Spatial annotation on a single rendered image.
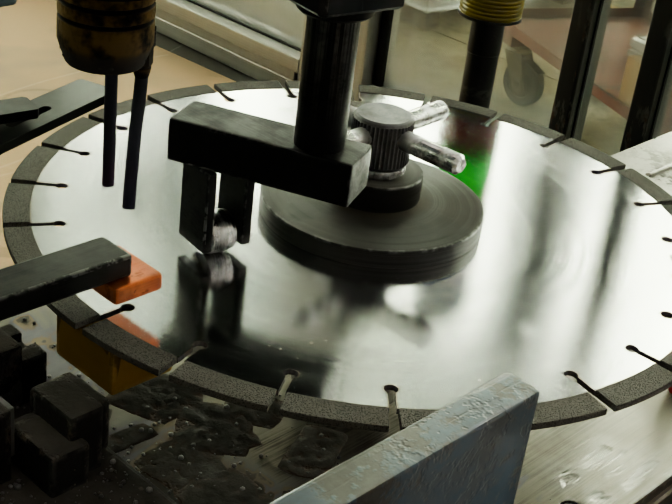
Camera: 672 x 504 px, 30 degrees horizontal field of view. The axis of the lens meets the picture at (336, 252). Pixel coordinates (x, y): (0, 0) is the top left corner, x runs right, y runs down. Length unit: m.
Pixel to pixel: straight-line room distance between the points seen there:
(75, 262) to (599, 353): 0.22
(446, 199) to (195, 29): 0.81
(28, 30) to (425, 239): 0.90
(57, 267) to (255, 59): 0.86
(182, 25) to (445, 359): 0.95
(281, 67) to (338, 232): 0.74
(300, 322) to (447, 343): 0.06
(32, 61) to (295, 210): 0.77
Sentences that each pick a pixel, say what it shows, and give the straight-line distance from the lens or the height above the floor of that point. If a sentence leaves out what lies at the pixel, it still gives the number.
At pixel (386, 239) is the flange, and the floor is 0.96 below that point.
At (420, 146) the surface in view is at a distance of 0.59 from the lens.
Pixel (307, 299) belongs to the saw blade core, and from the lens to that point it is 0.54.
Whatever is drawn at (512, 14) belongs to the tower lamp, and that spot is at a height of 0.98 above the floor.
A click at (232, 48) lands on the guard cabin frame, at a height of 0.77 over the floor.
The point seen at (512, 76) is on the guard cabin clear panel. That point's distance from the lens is 1.14.
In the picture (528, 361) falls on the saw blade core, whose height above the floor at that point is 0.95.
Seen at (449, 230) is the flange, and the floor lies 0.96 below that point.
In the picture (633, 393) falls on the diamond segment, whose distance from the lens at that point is 0.52.
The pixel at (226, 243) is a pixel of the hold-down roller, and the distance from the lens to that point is 0.56.
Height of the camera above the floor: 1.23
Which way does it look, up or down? 28 degrees down
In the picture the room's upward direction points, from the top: 7 degrees clockwise
